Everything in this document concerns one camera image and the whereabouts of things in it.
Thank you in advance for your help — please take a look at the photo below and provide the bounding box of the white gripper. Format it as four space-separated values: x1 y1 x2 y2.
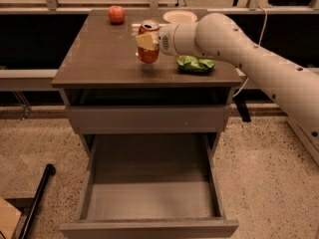
136 22 199 57

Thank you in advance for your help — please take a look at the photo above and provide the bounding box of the red coke can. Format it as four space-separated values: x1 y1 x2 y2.
136 20 160 63

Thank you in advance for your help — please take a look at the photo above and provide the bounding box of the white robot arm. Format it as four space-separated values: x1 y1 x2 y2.
136 13 319 142

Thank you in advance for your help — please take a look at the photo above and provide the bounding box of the grey drawer cabinet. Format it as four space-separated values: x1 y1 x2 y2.
52 11 239 153

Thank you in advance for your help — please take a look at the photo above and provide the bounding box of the closed grey top drawer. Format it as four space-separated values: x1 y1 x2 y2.
66 106 230 134

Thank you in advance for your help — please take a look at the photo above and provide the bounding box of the open grey middle drawer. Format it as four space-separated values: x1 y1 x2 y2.
61 133 238 239

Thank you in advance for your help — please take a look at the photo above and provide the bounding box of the white bowl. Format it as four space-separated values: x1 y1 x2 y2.
163 10 197 23

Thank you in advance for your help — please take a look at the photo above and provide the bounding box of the red apple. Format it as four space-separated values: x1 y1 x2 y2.
108 6 126 24

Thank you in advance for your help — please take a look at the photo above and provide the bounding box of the green chip bag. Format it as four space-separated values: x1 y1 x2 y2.
176 56 215 73

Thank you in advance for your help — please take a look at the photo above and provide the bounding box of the black metal pole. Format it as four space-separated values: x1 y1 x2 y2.
18 163 56 239

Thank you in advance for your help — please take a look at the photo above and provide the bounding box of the brown cardboard box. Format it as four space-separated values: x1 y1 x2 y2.
0 197 21 239

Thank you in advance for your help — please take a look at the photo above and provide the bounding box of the white cable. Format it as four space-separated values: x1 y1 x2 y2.
232 6 269 99

